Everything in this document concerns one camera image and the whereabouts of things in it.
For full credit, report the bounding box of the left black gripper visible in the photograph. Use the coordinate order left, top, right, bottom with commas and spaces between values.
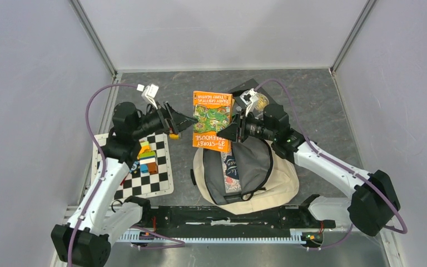
132, 101, 197, 140

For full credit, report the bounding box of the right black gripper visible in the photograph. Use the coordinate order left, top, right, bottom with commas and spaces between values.
217, 108, 276, 143

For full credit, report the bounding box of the orange treehouse book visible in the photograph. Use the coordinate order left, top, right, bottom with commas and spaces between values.
192, 91, 235, 153

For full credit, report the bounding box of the floral navy book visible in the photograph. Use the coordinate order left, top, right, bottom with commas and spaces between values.
220, 151, 241, 194

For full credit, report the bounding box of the cream canvas backpack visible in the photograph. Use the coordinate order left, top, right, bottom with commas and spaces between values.
191, 137, 299, 215

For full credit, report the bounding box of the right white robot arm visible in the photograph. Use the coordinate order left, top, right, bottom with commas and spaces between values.
217, 104, 408, 236

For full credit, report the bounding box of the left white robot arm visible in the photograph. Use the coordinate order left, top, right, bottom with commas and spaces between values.
51, 102, 198, 266

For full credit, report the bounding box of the yellow cube block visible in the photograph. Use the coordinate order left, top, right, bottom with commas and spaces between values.
169, 133, 181, 140

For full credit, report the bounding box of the black book gold emblem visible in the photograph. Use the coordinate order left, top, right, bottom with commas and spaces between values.
228, 78, 276, 118

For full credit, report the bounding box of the colourful block stack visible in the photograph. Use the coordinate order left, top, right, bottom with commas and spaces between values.
137, 141, 158, 175

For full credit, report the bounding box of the blue robot figure toy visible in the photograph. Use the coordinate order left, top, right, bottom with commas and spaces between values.
129, 161, 140, 174

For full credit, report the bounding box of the checkered chess mat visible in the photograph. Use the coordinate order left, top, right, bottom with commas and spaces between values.
90, 132, 175, 205

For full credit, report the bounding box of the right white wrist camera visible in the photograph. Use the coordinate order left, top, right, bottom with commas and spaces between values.
240, 88, 259, 116

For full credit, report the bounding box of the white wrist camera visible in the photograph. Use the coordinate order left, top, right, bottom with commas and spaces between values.
136, 83, 159, 109
240, 88, 259, 116

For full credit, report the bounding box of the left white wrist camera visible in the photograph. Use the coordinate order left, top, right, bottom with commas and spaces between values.
136, 83, 159, 109

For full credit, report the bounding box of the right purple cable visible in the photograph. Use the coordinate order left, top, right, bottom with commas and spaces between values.
254, 78, 409, 251

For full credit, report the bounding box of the purple cable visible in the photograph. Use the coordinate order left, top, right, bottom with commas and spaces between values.
66, 83, 187, 267
254, 78, 409, 251

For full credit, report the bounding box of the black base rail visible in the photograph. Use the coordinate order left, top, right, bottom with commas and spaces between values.
120, 205, 336, 245

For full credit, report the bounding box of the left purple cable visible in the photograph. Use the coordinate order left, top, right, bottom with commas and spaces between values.
66, 83, 187, 267

